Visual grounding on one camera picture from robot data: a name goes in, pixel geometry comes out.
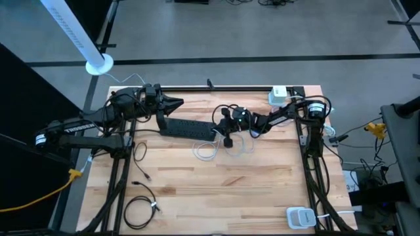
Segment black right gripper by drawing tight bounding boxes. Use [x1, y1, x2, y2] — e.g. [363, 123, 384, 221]
[213, 107, 237, 149]

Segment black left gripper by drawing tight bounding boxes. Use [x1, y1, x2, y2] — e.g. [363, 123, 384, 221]
[142, 83, 184, 131]

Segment black power strip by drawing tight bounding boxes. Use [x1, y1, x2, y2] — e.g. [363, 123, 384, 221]
[159, 117, 217, 142]

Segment white USB cable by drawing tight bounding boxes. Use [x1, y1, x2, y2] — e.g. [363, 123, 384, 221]
[322, 123, 338, 138]
[192, 129, 221, 162]
[225, 130, 256, 157]

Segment black usb cable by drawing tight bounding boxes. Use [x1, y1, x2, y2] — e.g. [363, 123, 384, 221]
[123, 180, 162, 230]
[132, 141, 154, 181]

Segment white multiport charging block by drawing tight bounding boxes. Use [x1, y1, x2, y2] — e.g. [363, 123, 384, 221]
[267, 85, 289, 107]

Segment white perforated floor pole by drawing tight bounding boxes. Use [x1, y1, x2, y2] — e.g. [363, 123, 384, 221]
[39, 0, 114, 77]

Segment white and grey charging block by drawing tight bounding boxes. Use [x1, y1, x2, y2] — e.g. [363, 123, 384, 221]
[286, 206, 317, 229]

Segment white labelled box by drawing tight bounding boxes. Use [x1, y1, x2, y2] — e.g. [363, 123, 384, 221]
[343, 170, 360, 193]

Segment black equipment case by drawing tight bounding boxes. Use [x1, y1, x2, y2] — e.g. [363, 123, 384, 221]
[348, 181, 411, 207]

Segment dark grey desk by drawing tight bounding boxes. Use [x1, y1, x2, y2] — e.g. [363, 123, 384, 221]
[380, 94, 420, 210]

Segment black aluminium table frame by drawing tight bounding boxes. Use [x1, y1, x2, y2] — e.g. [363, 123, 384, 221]
[100, 85, 334, 236]

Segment thin white power cord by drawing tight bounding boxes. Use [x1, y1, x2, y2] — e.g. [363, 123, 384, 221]
[104, 73, 148, 87]

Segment short white cable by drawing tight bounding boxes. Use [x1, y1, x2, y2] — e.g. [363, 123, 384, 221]
[79, 154, 95, 174]

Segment black coiled USB cable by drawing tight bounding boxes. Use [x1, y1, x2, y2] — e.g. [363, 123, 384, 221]
[123, 180, 162, 230]

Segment yellow extension cable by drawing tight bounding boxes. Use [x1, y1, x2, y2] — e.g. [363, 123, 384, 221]
[0, 169, 83, 214]

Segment black cable bundle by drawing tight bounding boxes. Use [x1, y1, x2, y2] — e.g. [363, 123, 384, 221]
[304, 147, 357, 234]
[78, 153, 132, 234]

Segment white charger cable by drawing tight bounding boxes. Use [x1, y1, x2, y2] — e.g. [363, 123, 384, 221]
[316, 209, 364, 220]

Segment black floor cables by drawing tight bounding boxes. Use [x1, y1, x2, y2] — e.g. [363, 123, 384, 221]
[224, 0, 298, 7]

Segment black cable tangle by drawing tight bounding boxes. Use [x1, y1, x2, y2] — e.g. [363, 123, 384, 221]
[341, 153, 400, 184]

